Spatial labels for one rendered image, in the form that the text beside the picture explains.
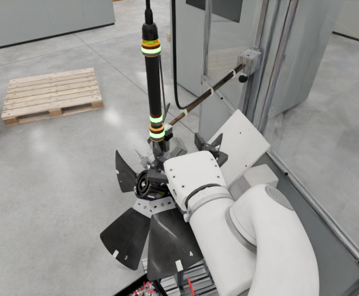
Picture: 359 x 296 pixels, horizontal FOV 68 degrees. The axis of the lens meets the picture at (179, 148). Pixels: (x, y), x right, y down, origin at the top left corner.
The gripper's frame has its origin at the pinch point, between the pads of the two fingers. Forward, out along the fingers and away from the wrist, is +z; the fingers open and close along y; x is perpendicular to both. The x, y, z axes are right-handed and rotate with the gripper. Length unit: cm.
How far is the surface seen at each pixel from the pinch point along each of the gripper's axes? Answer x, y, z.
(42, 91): -153, -87, 324
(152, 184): -40.0, -2.3, 24.2
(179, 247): -46.0, 0.1, -0.1
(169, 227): -46.2, -0.8, 8.2
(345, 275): -81, 70, -19
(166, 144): -17.0, 2.7, 19.0
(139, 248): -67, -12, 15
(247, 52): -9, 51, 56
